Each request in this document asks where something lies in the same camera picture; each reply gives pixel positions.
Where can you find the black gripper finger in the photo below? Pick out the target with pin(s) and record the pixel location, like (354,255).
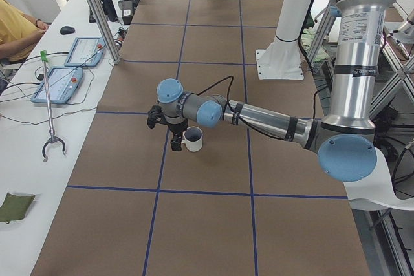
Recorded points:
(176,142)

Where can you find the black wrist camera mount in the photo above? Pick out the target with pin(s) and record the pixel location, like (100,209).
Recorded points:
(155,116)

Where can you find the aluminium frame post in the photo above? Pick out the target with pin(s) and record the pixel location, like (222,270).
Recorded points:
(104,29)

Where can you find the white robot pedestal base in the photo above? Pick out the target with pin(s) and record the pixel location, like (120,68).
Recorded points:
(281,60)

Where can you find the black water bottle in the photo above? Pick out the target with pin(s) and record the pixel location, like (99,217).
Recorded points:
(109,10)

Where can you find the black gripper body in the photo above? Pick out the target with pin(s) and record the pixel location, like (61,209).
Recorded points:
(176,129)

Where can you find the green handled reacher grabber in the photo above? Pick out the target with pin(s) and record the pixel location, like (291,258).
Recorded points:
(53,138)

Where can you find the person in yellow shirt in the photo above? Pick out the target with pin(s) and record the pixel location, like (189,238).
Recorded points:
(20,32)

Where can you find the white ribbed mug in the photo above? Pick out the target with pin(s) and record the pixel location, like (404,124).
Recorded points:
(193,139)

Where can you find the far blue teach pendant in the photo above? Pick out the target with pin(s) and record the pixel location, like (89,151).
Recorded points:
(85,52)

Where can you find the blue teach pendant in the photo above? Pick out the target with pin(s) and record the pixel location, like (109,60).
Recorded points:
(63,82)
(85,52)

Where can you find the black computer mouse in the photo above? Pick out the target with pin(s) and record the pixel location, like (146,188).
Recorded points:
(67,30)

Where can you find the near blue teach pendant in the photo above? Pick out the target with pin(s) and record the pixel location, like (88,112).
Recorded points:
(63,82)

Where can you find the green cloth pouch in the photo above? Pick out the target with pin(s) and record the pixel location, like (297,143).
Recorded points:
(14,207)

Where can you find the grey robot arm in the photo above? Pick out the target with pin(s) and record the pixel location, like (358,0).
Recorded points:
(343,138)

